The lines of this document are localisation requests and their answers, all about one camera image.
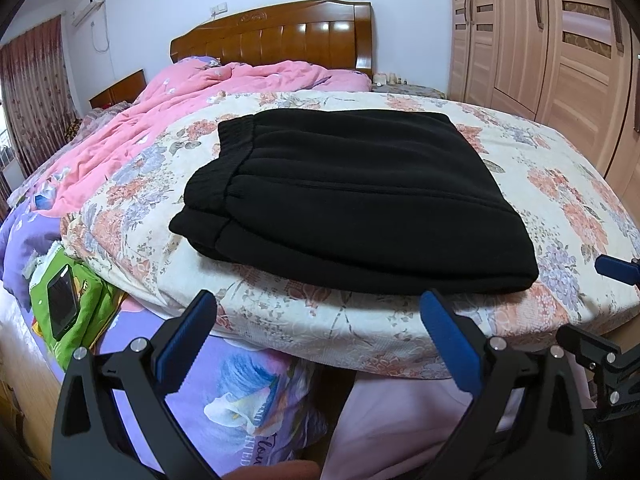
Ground white air conditioner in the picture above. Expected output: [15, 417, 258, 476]
[70, 0, 106, 28]

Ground white air conditioner cable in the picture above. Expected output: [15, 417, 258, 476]
[91, 21, 111, 53]

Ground pink quilt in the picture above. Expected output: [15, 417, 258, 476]
[25, 57, 373, 218]

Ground floral blanket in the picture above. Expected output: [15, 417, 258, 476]
[60, 89, 640, 381]

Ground nightstand with floral cover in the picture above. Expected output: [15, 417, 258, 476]
[371, 80, 447, 101]

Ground green bag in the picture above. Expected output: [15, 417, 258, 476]
[27, 247, 128, 371]

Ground purple floral bedsheet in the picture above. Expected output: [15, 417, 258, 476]
[0, 200, 326, 480]

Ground light wooden wardrobe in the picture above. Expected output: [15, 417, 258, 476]
[447, 0, 640, 206]

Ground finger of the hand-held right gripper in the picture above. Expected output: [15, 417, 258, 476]
[595, 255, 640, 291]
[556, 324, 640, 411]

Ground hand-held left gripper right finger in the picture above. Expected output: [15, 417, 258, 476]
[420, 287, 591, 480]

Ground wooden headboard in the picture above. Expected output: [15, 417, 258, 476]
[170, 0, 376, 78]

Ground red patterned curtain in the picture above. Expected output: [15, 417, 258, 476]
[0, 14, 83, 181]

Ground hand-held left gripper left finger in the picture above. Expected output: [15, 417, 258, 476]
[52, 289, 221, 480]

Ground brown wooden cabinet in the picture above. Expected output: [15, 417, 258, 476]
[89, 69, 147, 110]

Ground black pants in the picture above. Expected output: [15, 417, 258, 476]
[168, 107, 540, 297]

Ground black phone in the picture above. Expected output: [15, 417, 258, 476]
[46, 266, 82, 342]

